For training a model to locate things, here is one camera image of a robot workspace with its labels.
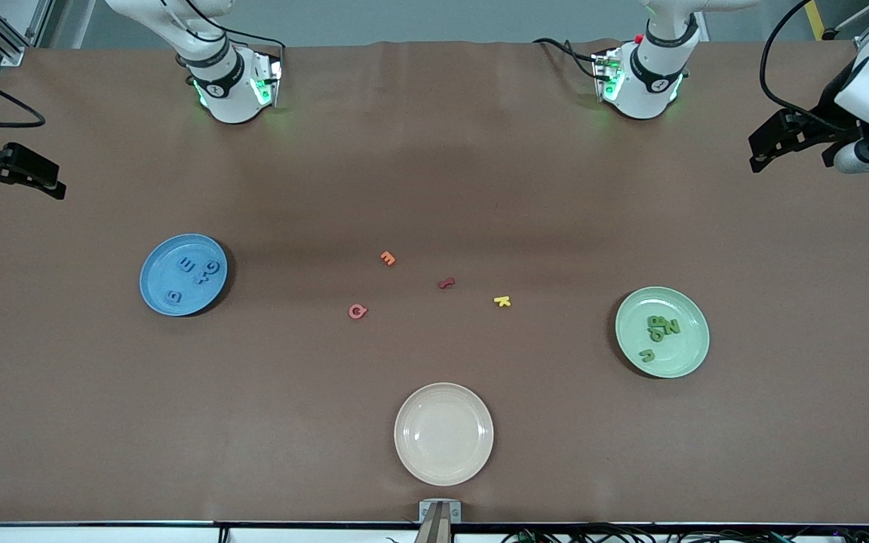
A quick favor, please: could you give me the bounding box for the brown table cover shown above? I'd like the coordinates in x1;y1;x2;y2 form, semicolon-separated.
0;39;869;525

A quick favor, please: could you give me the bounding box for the blue plate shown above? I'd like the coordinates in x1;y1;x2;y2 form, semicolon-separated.
140;233;229;317

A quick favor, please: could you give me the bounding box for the silver right arm base connector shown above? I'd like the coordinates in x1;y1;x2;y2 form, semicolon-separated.
250;49;284;108

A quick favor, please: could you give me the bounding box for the white table frame rail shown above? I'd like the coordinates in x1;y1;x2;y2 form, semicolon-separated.
0;520;869;543

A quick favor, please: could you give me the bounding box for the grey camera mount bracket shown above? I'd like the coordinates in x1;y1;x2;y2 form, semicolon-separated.
413;499;462;543

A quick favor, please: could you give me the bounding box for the black cable bundle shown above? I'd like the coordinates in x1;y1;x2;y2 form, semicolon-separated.
499;523;869;543

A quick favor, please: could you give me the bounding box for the black left arm base cable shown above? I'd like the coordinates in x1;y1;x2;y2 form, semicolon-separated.
533;38;603;80

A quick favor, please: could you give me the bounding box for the silver left arm base connector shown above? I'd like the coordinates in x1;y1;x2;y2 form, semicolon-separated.
591;49;625;103

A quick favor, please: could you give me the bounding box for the green plate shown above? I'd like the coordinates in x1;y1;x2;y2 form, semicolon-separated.
615;286;711;379

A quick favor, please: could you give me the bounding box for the cream plate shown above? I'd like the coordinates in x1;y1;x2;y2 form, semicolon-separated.
394;382;495;486

